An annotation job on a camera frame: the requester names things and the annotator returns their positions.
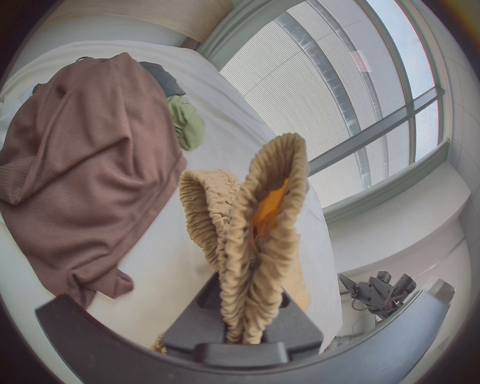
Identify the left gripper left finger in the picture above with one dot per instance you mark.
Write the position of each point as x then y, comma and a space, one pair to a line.
195, 326

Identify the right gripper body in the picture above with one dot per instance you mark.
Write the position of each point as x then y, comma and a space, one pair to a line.
367, 294

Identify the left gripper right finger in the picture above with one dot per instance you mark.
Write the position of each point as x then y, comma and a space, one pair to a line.
296, 330

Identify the mustard yellow shorts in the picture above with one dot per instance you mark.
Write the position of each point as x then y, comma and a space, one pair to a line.
243, 262

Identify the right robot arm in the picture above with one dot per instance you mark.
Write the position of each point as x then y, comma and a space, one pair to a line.
405, 287

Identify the bed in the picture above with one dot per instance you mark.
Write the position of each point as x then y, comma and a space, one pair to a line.
232, 123

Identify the green garment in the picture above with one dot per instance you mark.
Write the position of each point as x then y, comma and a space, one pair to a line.
189, 125

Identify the window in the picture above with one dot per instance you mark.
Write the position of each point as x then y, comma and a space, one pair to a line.
318, 93

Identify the brown garment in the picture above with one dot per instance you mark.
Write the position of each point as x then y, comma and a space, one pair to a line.
82, 150

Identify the black garment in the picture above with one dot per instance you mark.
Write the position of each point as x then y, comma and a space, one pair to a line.
168, 82

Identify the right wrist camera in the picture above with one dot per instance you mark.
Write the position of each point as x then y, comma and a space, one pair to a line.
383, 278

